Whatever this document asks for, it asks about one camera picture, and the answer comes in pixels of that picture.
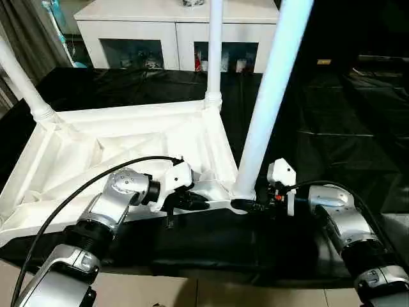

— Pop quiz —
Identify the white plastic table top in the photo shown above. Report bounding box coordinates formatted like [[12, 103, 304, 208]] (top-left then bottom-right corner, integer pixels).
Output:
[[0, 101, 251, 247]]

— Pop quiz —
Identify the white plastic table leg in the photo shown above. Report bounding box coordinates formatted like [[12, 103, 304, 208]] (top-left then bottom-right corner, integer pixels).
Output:
[[0, 35, 59, 123], [231, 0, 315, 200], [204, 0, 224, 111]]

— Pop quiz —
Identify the black mat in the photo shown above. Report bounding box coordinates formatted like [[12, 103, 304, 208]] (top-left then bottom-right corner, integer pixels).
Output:
[[0, 54, 409, 282]]

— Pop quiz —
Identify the white cabinet with glass doors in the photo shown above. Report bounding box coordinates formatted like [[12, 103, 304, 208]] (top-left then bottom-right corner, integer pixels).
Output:
[[74, 0, 281, 73]]

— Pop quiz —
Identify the light blue plastic item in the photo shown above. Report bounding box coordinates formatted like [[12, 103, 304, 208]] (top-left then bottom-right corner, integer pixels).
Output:
[[42, 0, 90, 68]]

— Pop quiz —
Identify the grey curtain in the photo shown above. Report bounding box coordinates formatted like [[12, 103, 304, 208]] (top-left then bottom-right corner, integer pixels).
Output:
[[0, 0, 65, 109]]

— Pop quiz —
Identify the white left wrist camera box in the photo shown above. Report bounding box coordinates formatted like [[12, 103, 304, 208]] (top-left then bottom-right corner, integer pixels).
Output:
[[156, 161, 194, 214]]

